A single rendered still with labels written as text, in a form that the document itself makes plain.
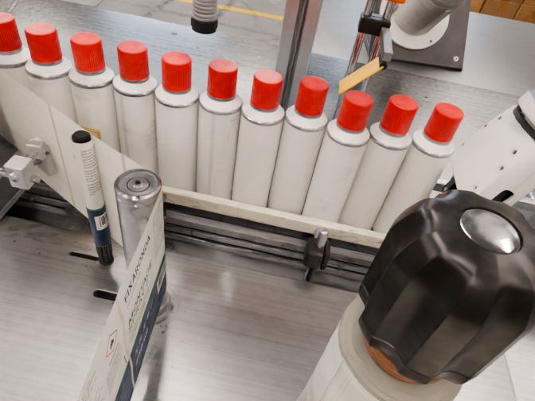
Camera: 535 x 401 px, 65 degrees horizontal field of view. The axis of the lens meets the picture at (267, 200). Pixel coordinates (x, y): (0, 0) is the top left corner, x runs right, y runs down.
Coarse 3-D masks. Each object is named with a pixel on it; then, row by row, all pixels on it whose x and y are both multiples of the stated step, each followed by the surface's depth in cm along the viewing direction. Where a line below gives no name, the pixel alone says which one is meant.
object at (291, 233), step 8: (168, 208) 58; (176, 208) 58; (184, 208) 59; (192, 208) 59; (200, 216) 58; (208, 216) 58; (216, 216) 58; (224, 216) 59; (232, 216) 59; (240, 224) 58; (248, 224) 58; (256, 224) 58; (264, 224) 59; (272, 232) 58; (280, 232) 58; (288, 232) 58; (296, 232) 58; (304, 232) 59; (328, 240) 58; (336, 240) 58; (344, 248) 58; (352, 248) 58; (360, 248) 58; (368, 248) 58; (376, 248) 58
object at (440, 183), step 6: (276, 156) 59; (438, 180) 58; (444, 180) 58; (438, 186) 58; (522, 198) 58; (528, 198) 58; (516, 204) 58; (522, 204) 57; (528, 204) 57; (534, 204) 57; (528, 210) 58; (534, 210) 58
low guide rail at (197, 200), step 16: (176, 192) 56; (192, 192) 56; (208, 208) 56; (224, 208) 56; (240, 208) 55; (256, 208) 56; (272, 224) 57; (288, 224) 56; (304, 224) 56; (320, 224) 55; (336, 224) 56; (352, 240) 56; (368, 240) 56
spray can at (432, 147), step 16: (432, 112) 48; (448, 112) 46; (432, 128) 48; (448, 128) 47; (416, 144) 49; (432, 144) 48; (448, 144) 49; (416, 160) 50; (432, 160) 49; (448, 160) 50; (400, 176) 53; (416, 176) 51; (432, 176) 51; (400, 192) 53; (416, 192) 52; (384, 208) 57; (400, 208) 55; (384, 224) 58
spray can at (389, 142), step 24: (408, 96) 48; (384, 120) 48; (408, 120) 47; (384, 144) 48; (408, 144) 49; (360, 168) 52; (384, 168) 50; (360, 192) 54; (384, 192) 53; (360, 216) 56
